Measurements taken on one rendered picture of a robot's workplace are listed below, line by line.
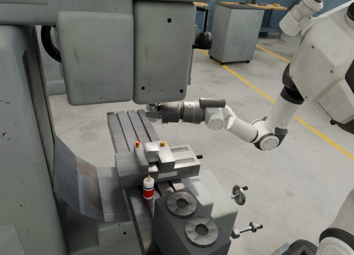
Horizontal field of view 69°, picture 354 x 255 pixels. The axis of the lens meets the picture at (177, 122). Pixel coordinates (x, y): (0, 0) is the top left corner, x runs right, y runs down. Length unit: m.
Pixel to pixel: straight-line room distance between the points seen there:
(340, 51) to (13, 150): 0.80
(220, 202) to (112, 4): 1.03
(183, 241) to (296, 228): 1.76
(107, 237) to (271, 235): 1.47
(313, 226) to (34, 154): 2.20
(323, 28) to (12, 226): 0.98
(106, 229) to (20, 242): 0.29
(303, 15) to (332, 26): 0.16
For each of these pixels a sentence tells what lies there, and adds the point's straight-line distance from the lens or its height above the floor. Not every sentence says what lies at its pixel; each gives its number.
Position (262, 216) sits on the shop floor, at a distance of 2.38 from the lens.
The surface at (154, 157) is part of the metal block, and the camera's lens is 1.09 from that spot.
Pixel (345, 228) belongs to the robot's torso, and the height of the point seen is 1.09.
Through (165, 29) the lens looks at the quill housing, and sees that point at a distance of 0.77.
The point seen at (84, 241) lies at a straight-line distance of 1.22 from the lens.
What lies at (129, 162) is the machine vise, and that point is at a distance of 1.12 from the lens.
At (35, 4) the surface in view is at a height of 1.61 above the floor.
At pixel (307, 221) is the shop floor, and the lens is 2.53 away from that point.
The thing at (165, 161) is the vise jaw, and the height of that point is 1.03.
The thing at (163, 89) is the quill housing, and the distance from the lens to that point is 0.83.
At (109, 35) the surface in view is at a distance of 0.72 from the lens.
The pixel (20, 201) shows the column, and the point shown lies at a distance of 0.85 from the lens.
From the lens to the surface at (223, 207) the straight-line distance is 1.35.
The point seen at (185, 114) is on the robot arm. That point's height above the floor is 1.25.
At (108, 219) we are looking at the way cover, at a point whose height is 0.86.
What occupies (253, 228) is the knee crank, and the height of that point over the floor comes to 0.51.
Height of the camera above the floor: 1.72
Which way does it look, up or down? 32 degrees down
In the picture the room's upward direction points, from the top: 6 degrees clockwise
